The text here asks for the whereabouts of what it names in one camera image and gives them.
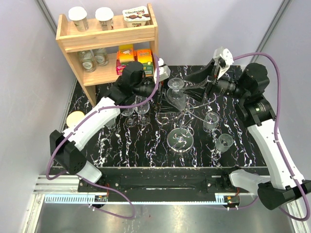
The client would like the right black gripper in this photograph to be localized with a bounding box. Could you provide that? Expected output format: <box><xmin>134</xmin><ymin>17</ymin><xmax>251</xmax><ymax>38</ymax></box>
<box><xmin>180</xmin><ymin>58</ymin><xmax>248</xmax><ymax>104</ymax></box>

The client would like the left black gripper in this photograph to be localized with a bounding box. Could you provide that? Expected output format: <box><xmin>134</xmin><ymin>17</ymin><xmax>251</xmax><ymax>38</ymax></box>
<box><xmin>134</xmin><ymin>78</ymin><xmax>182</xmax><ymax>114</ymax></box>

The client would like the ribbed goblet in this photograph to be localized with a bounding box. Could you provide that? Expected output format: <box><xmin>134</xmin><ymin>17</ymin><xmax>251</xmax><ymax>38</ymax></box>
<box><xmin>105</xmin><ymin>117</ymin><xmax>116</xmax><ymax>129</ymax></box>
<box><xmin>203</xmin><ymin>112</ymin><xmax>219</xmax><ymax>132</ymax></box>
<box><xmin>215</xmin><ymin>133</ymin><xmax>233</xmax><ymax>153</ymax></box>
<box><xmin>166</xmin><ymin>78</ymin><xmax>186</xmax><ymax>111</ymax></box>

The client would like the chrome wine glass rack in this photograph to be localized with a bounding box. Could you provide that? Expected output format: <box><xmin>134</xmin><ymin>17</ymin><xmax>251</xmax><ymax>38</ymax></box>
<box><xmin>166</xmin><ymin>97</ymin><xmax>211</xmax><ymax>153</ymax></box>

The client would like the round yellow wooden coaster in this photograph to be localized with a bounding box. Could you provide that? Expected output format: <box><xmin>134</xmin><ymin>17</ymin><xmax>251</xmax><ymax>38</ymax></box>
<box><xmin>66</xmin><ymin>111</ymin><xmax>85</xmax><ymax>128</ymax></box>

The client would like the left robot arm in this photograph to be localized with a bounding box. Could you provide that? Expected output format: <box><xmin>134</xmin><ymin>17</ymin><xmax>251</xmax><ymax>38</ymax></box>
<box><xmin>48</xmin><ymin>58</ymin><xmax>170</xmax><ymax>167</ymax></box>

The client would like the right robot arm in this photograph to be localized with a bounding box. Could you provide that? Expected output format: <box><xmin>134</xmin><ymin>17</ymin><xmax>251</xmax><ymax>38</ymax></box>
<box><xmin>184</xmin><ymin>59</ymin><xmax>311</xmax><ymax>210</ymax></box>

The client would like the clear stemmed wine glass right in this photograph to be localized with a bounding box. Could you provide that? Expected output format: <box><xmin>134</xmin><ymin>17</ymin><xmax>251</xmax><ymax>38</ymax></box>
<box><xmin>135</xmin><ymin>96</ymin><xmax>150</xmax><ymax>126</ymax></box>

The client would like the clear stemmed wine glass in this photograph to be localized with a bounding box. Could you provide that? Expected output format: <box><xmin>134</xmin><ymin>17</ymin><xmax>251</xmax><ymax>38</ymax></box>
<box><xmin>135</xmin><ymin>96</ymin><xmax>150</xmax><ymax>126</ymax></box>
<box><xmin>121</xmin><ymin>108</ymin><xmax>137</xmax><ymax>127</ymax></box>

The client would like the clear stemmed wine glass left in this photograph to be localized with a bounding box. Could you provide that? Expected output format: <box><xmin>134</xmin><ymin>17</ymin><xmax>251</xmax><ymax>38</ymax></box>
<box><xmin>121</xmin><ymin>108</ymin><xmax>137</xmax><ymax>127</ymax></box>

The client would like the green Scrub Daddy box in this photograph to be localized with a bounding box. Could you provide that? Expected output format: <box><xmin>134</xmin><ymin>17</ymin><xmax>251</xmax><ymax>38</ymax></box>
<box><xmin>136</xmin><ymin>49</ymin><xmax>154</xmax><ymax>76</ymax></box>

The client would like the pink sponge box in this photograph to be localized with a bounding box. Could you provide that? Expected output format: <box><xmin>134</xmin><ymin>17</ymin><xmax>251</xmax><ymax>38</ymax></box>
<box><xmin>116</xmin><ymin>44</ymin><xmax>137</xmax><ymax>75</ymax></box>

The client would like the right clear glass bottle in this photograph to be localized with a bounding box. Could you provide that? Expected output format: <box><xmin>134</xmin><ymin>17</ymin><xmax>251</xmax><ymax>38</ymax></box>
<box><xmin>93</xmin><ymin>48</ymin><xmax>109</xmax><ymax>66</ymax></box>

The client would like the clear glass bottle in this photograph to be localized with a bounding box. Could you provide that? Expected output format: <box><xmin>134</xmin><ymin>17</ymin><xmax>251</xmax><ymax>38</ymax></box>
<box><xmin>93</xmin><ymin>48</ymin><xmax>109</xmax><ymax>66</ymax></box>
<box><xmin>77</xmin><ymin>50</ymin><xmax>96</xmax><ymax>72</ymax></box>

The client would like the wooden two-tier shelf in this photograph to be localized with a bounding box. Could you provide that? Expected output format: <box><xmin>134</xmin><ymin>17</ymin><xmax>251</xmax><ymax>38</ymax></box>
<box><xmin>56</xmin><ymin>3</ymin><xmax>158</xmax><ymax>106</ymax></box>

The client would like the left clear glass bottle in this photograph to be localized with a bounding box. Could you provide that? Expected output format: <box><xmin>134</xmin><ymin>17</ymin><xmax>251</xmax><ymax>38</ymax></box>
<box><xmin>77</xmin><ymin>50</ymin><xmax>96</xmax><ymax>72</ymax></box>

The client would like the Chobani yogurt tub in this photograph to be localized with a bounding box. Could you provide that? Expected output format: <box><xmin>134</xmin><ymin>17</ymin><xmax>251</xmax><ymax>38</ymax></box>
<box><xmin>122</xmin><ymin>6</ymin><xmax>151</xmax><ymax>28</ymax></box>

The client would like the right white lidded cup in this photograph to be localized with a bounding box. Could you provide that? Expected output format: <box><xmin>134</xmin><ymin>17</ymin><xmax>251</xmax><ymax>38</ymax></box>
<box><xmin>95</xmin><ymin>7</ymin><xmax>114</xmax><ymax>31</ymax></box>

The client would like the white lidded cup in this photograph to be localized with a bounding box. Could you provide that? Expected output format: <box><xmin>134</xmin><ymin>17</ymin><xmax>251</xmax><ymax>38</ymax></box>
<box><xmin>95</xmin><ymin>7</ymin><xmax>114</xmax><ymax>31</ymax></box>
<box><xmin>68</xmin><ymin>6</ymin><xmax>88</xmax><ymax>32</ymax></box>

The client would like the left white lidded cup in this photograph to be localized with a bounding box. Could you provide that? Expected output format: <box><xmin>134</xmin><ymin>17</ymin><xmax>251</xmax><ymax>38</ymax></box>
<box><xmin>68</xmin><ymin>6</ymin><xmax>88</xmax><ymax>32</ymax></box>

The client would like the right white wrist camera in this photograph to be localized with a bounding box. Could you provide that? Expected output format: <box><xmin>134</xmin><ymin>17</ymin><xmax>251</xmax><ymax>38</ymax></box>
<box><xmin>213</xmin><ymin>47</ymin><xmax>234</xmax><ymax>80</ymax></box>

